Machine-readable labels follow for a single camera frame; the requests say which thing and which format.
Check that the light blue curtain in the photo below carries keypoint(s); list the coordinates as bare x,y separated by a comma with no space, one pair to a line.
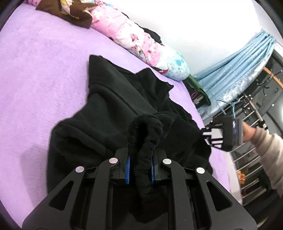
225,80

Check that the pink and blue floral quilt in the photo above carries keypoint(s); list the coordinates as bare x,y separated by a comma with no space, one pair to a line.
108,21

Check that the black cloth behind quilt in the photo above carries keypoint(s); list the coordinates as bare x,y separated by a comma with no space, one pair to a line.
152,34

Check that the green cloth on pile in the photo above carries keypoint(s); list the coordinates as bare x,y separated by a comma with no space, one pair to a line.
198,87

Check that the large black garment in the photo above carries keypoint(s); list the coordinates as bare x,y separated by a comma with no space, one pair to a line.
133,110

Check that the brown patterned cloth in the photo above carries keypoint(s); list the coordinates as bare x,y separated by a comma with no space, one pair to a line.
74,12

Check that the beige right sleeve forearm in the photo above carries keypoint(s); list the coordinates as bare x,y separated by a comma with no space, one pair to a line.
269,148

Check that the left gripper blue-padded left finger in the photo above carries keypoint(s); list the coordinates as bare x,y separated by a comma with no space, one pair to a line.
83,199

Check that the dark striped bag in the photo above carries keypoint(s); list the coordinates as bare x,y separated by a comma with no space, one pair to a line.
196,97

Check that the person's right hand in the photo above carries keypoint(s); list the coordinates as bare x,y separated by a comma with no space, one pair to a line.
248,132

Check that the metal railing rack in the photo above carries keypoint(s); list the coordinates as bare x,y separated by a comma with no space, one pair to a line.
240,170

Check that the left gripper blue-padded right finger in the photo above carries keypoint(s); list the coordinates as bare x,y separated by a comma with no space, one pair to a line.
196,200

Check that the purple bed sheet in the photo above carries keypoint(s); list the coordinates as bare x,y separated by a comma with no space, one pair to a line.
44,63

